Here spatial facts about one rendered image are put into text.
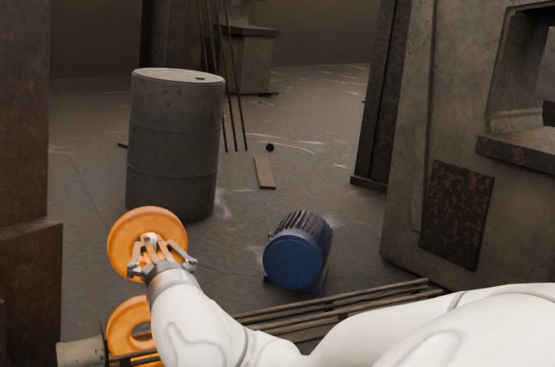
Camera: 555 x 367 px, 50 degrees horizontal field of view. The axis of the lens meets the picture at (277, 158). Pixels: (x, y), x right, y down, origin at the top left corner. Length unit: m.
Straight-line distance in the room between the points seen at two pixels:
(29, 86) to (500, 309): 1.09
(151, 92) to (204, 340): 2.83
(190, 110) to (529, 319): 3.24
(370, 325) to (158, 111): 3.03
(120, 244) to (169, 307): 0.31
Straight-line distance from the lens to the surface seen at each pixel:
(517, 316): 0.45
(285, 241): 2.88
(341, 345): 0.71
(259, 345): 0.98
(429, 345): 0.41
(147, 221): 1.20
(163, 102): 3.59
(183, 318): 0.90
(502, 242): 3.15
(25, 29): 1.33
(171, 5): 5.11
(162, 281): 1.01
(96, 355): 1.31
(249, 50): 8.72
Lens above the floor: 1.40
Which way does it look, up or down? 15 degrees down
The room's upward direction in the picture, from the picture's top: 7 degrees clockwise
